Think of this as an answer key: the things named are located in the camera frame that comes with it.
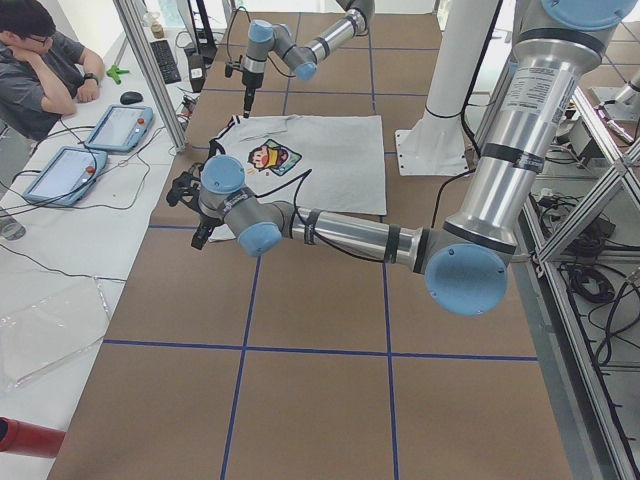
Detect clear plastic sheet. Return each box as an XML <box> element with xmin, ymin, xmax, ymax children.
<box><xmin>1</xmin><ymin>280</ymin><xmax>110</xmax><ymax>393</ymax></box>

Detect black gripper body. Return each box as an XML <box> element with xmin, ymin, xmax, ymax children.
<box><xmin>194</xmin><ymin>214</ymin><xmax>220</xmax><ymax>240</ymax></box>
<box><xmin>243</xmin><ymin>85</ymin><xmax>256</xmax><ymax>112</ymax></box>

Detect blue teach pendant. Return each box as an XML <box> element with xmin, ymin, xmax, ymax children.
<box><xmin>22</xmin><ymin>147</ymin><xmax>108</xmax><ymax>207</ymax></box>
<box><xmin>84</xmin><ymin>105</ymin><xmax>154</xmax><ymax>153</ymax></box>

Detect black computer mouse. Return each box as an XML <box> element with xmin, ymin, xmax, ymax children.
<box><xmin>120</xmin><ymin>91</ymin><xmax>144</xmax><ymax>105</ymax></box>

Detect aluminium frame post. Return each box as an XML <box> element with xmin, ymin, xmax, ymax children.
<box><xmin>113</xmin><ymin>0</ymin><xmax>187</xmax><ymax>153</ymax></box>

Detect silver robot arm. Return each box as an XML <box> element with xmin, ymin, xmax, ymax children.
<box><xmin>240</xmin><ymin>0</ymin><xmax>375</xmax><ymax>118</ymax></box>
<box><xmin>189</xmin><ymin>1</ymin><xmax>634</xmax><ymax>316</ymax></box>

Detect red cylinder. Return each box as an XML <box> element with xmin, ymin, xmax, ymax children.
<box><xmin>1</xmin><ymin>417</ymin><xmax>66</xmax><ymax>458</ymax></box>

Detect grey cartoon print t-shirt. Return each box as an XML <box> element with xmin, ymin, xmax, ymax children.
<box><xmin>201</xmin><ymin>115</ymin><xmax>386</xmax><ymax>215</ymax></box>

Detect near blue teach pendant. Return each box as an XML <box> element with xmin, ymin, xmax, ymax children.
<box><xmin>22</xmin><ymin>147</ymin><xmax>108</xmax><ymax>207</ymax></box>

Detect person in grey shirt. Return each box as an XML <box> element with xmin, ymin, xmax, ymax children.
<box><xmin>1</xmin><ymin>1</ymin><xmax>105</xmax><ymax>141</ymax></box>

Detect aluminium frame cage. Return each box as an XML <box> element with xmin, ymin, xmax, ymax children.
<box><xmin>520</xmin><ymin>65</ymin><xmax>639</xmax><ymax>479</ymax></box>

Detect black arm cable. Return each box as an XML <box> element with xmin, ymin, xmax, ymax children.
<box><xmin>289</xmin><ymin>168</ymin><xmax>396</xmax><ymax>264</ymax></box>

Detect far blue teach pendant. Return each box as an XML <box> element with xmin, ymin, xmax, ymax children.
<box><xmin>84</xmin><ymin>105</ymin><xmax>154</xmax><ymax>153</ymax></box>

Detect black keyboard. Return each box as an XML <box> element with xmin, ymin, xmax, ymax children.
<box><xmin>149</xmin><ymin>40</ymin><xmax>181</xmax><ymax>84</ymax></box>

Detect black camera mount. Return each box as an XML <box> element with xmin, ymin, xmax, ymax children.
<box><xmin>166</xmin><ymin>171</ymin><xmax>200</xmax><ymax>211</ymax></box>

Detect green plastic tool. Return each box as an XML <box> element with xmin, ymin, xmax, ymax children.
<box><xmin>106</xmin><ymin>64</ymin><xmax>130</xmax><ymax>85</ymax></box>

